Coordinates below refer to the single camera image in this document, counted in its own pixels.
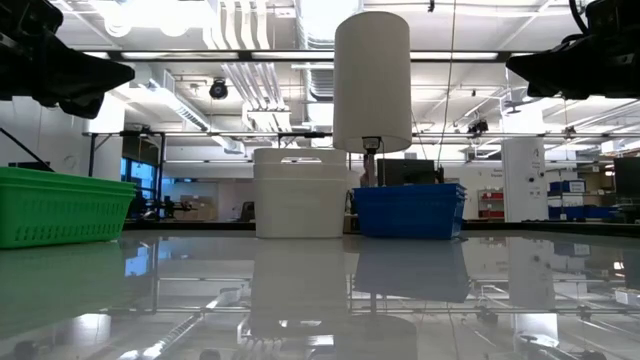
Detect black computer monitor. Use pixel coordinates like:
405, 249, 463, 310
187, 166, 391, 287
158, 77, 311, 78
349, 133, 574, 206
376, 158, 437, 188

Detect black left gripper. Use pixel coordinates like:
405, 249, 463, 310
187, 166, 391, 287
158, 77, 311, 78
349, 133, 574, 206
0, 34, 135, 120

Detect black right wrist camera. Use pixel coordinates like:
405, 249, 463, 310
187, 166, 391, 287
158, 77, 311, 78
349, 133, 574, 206
584, 0, 640, 34

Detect shelf with red boxes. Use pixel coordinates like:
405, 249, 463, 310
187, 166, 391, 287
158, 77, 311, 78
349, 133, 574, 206
477, 188, 505, 220

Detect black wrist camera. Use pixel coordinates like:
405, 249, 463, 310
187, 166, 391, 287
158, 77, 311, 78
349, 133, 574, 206
0, 0, 65, 39
584, 0, 640, 34

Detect black ceiling camera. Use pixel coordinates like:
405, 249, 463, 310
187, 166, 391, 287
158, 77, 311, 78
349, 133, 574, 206
208, 76, 230, 101

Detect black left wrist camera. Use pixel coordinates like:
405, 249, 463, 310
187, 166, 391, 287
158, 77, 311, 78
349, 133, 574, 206
0, 0, 65, 39

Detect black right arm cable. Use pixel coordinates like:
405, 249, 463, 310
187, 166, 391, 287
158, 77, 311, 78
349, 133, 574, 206
568, 0, 594, 41

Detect black slanted rod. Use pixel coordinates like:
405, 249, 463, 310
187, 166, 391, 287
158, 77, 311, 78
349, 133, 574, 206
0, 127, 51, 171

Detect thin hanging cable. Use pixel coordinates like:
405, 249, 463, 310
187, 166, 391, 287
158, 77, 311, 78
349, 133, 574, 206
436, 0, 457, 170

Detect black overhead frame bar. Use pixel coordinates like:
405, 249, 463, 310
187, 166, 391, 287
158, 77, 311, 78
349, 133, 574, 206
82, 49, 536, 63

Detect white square column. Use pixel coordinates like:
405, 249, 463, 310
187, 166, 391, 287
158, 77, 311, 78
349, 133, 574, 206
501, 136, 547, 223

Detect blue storage crates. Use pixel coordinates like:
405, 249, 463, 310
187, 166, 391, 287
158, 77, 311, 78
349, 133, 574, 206
547, 178, 619, 221

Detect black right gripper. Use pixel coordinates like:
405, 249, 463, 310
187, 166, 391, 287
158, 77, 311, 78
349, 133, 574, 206
505, 29, 640, 100

